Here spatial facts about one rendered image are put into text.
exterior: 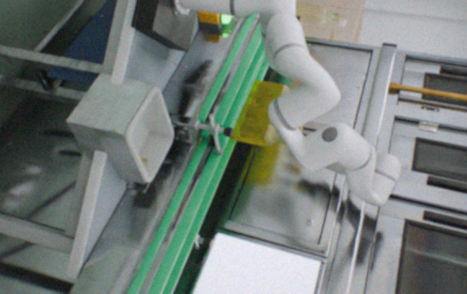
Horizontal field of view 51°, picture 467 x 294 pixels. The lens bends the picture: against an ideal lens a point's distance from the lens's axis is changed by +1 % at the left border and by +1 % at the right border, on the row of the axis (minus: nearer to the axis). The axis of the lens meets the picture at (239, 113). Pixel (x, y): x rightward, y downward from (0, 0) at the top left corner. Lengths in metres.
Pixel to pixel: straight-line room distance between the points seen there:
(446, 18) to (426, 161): 5.46
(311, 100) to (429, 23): 5.94
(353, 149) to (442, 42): 5.62
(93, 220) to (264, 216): 0.51
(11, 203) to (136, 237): 0.61
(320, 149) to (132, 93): 0.48
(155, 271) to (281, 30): 0.67
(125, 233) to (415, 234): 0.84
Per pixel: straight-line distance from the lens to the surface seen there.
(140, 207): 1.36
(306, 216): 1.49
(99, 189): 1.29
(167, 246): 1.31
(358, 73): 1.92
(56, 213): 1.71
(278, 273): 1.41
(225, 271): 1.43
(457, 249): 1.57
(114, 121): 1.19
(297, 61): 1.07
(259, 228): 1.48
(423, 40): 6.68
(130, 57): 1.28
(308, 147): 1.12
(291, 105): 1.09
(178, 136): 1.43
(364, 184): 1.24
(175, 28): 1.35
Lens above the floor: 1.39
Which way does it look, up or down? 16 degrees down
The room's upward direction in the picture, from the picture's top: 101 degrees clockwise
